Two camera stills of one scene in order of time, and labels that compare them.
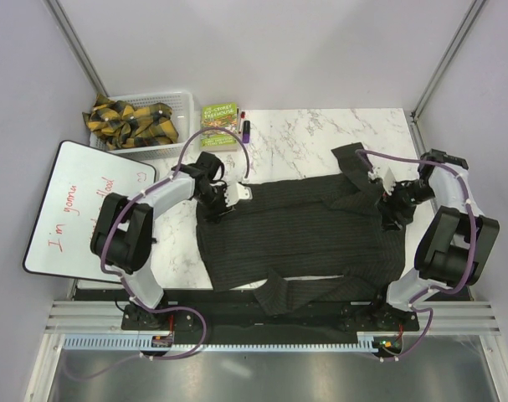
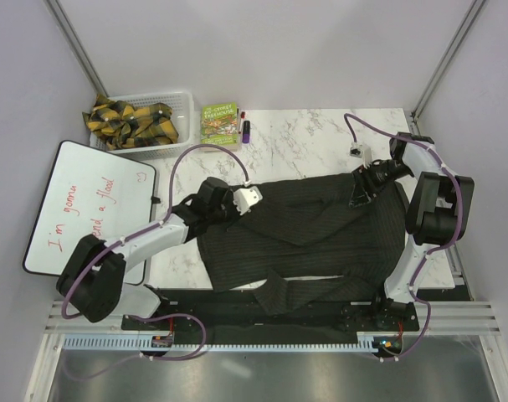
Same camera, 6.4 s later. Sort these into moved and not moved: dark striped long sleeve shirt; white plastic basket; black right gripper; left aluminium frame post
Moved: black right gripper
Not moved: dark striped long sleeve shirt; white plastic basket; left aluminium frame post
